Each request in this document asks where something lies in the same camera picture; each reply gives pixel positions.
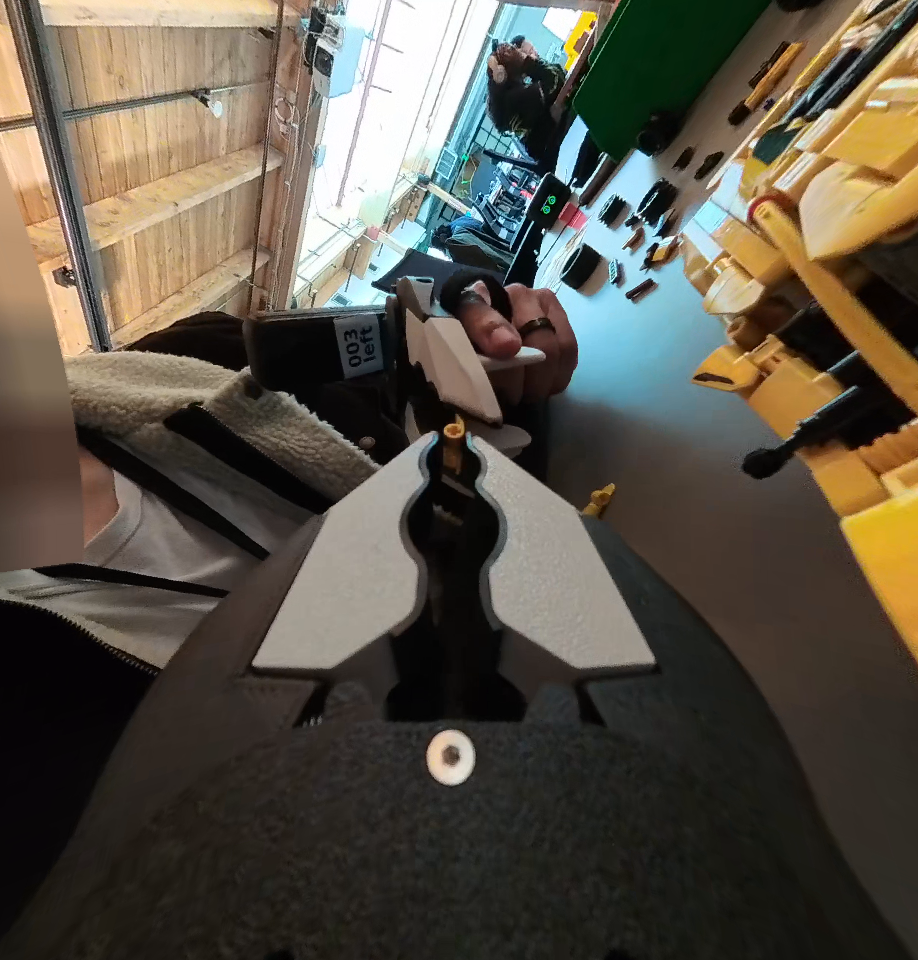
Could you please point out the person's fleece-lined jacket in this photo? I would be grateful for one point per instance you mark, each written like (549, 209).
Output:
(203, 405)

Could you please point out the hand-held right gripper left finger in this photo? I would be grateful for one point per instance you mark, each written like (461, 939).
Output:
(346, 592)

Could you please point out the person's left forearm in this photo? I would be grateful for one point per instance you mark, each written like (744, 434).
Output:
(354, 427)

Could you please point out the black device with green display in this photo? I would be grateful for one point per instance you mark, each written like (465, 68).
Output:
(547, 199)

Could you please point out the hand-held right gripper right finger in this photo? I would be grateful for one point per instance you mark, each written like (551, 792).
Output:
(571, 592)

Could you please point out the yellow beam with black pin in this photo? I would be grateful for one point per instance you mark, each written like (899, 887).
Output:
(453, 446)

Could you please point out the small yellow black brick piece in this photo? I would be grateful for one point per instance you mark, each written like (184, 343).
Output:
(766, 79)

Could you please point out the white spot lamp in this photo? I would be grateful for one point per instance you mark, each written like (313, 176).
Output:
(209, 105)

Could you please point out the black office chair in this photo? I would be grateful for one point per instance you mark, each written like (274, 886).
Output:
(429, 270)

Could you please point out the small red packet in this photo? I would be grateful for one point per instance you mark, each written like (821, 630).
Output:
(573, 216)

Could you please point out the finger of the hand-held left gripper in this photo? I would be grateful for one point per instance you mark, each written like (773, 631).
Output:
(515, 442)
(459, 367)

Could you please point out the green plastic bin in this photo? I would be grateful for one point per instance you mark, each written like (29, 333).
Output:
(654, 60)

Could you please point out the person's left hand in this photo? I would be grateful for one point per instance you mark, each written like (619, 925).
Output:
(560, 364)

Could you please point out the yellow brick car model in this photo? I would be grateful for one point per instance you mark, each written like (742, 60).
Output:
(841, 187)

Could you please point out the person's white shirt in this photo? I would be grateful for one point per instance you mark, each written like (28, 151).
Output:
(151, 540)

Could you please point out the scattered small dark bricks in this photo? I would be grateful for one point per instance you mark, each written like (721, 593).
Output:
(654, 255)

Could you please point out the yellow angled connector piece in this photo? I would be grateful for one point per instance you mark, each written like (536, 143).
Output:
(600, 501)

